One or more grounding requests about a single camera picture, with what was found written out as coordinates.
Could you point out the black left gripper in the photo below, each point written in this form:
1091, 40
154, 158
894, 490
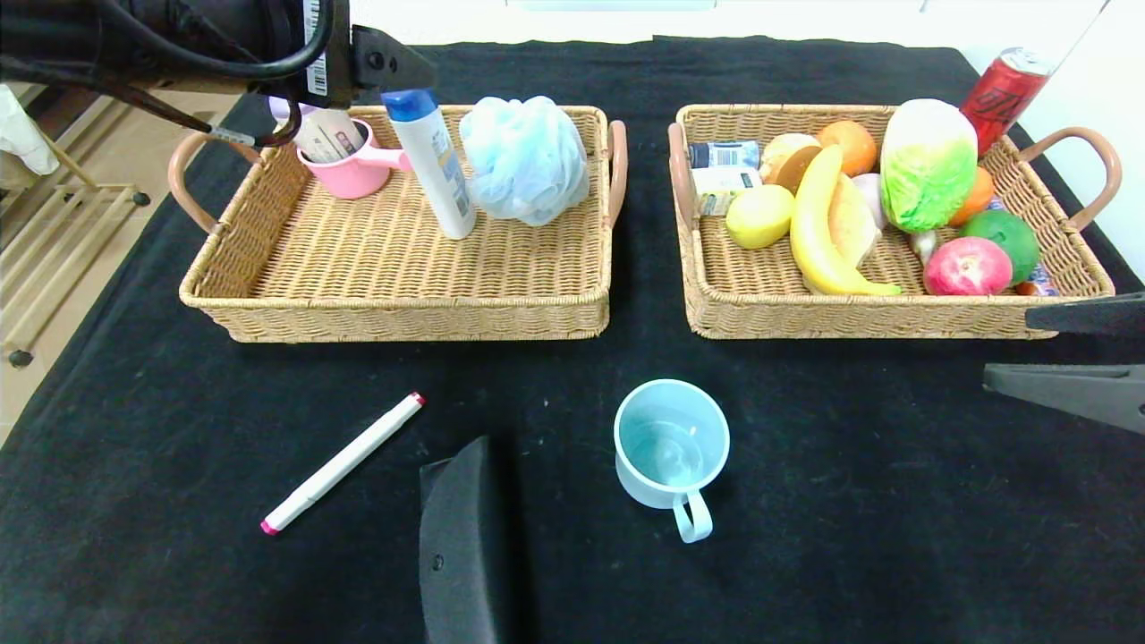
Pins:
324, 49

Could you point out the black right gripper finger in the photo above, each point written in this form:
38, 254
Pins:
1100, 317
1082, 394

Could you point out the white bottle blue cap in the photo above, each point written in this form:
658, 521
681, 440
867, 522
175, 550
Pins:
443, 170

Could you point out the yellow banana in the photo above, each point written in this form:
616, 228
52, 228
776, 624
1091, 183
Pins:
814, 233

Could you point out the yellow lemon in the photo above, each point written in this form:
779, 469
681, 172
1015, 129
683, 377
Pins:
760, 215

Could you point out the pink round bun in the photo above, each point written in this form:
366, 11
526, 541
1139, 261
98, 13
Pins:
783, 156

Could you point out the light teal mug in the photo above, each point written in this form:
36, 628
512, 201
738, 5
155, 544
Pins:
671, 447

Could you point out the black curved plastic object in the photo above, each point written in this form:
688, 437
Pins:
465, 555

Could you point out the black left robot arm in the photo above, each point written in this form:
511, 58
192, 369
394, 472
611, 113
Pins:
54, 31

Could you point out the wicker basket with food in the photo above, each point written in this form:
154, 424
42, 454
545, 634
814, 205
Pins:
984, 309

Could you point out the wicker basket with toiletries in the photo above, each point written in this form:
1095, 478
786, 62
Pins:
402, 259

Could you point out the colourful snack wrapper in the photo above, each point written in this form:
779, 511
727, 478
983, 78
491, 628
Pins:
1038, 286

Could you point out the purple capped bottle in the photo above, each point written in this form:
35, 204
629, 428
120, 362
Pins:
326, 134

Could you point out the pink plastic cup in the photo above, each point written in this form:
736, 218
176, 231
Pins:
358, 174

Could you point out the green round fruit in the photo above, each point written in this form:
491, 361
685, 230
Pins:
1011, 234

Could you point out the red apple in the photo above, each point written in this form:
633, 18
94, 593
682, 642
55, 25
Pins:
966, 268

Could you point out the light blue bath loofah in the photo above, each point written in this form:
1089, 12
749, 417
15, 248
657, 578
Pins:
523, 161

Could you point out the small orange fruit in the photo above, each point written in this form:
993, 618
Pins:
979, 199

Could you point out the small white toy vegetable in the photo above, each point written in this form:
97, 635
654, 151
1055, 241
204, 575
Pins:
921, 250

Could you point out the green white napa cabbage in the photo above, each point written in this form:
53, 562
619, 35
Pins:
926, 152

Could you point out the red soda can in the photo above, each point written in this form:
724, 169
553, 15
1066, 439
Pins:
1002, 94

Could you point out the pale pink onion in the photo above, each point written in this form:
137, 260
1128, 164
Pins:
874, 192

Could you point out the golden bread loaf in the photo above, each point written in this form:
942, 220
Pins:
854, 224

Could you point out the large orange fruit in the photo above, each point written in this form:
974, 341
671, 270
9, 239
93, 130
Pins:
854, 148

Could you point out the small blue labelled bottle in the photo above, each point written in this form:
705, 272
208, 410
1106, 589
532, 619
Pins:
723, 155

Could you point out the white juice carton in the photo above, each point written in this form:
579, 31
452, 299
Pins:
711, 192

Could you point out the wooden rolling rack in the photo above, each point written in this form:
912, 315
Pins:
54, 224

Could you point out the white hanging cloth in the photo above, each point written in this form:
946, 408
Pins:
18, 139

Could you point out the white marker pink ends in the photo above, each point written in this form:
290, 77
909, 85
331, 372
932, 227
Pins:
344, 461

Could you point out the black table cloth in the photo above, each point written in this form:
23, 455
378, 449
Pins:
179, 590

